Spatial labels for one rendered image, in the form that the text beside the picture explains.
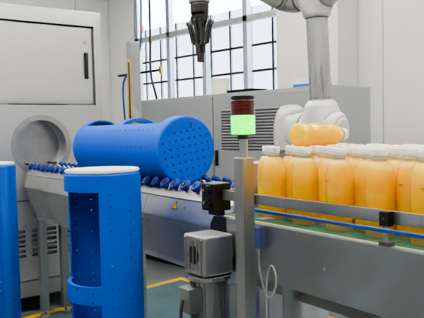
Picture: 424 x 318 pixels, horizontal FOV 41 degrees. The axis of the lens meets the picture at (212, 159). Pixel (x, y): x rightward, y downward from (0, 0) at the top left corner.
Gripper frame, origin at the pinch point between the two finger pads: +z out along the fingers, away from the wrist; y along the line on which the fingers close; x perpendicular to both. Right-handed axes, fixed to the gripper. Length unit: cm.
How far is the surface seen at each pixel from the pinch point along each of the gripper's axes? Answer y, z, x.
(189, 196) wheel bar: -9, 57, 24
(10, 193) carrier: 95, 60, 23
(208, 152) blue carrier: -0.8, 41.3, -3.3
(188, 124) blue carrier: 3.2, 29.5, 5.5
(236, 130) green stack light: -58, 33, 74
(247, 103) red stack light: -61, 26, 73
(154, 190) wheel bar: 15, 56, 14
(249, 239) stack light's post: -60, 61, 72
